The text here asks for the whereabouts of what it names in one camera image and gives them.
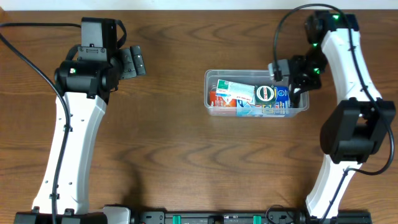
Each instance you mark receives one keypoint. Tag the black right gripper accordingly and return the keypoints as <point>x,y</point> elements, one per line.
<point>298,82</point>

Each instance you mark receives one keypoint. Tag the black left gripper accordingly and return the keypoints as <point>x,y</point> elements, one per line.
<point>127,63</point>

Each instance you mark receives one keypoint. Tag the green round-label tin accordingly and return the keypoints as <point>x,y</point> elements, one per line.
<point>265,95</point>

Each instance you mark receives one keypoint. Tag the blue cool fever box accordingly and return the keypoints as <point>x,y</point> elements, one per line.
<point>282,101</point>

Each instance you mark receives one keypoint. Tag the clear plastic container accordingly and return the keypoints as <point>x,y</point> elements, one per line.
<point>249,77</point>

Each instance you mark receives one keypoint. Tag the white green medicine box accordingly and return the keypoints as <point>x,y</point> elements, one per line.
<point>237,91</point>

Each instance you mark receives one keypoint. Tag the red medicine box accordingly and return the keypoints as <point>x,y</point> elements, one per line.
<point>220,101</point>

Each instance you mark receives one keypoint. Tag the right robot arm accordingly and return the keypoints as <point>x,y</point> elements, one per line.
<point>357,137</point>

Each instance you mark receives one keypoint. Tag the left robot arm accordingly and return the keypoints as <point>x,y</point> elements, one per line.
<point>83,83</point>

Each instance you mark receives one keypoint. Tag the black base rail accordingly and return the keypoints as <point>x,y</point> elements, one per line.
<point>274,215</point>

